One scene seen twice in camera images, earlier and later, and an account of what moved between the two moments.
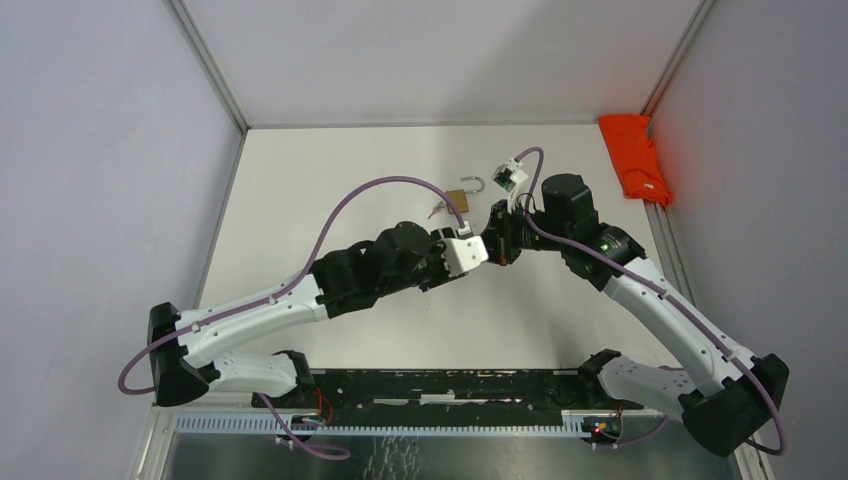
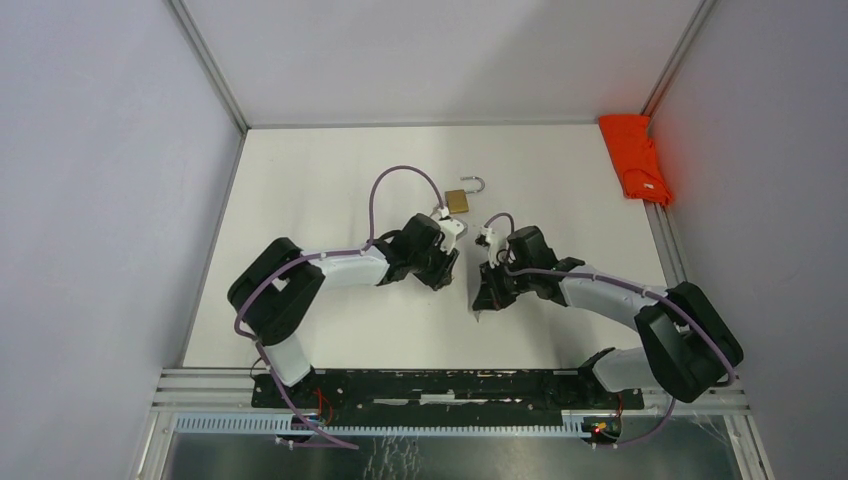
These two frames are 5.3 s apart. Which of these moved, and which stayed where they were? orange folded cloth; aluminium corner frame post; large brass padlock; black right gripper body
Moved: black right gripper body
Stayed: large brass padlock; orange folded cloth; aluminium corner frame post
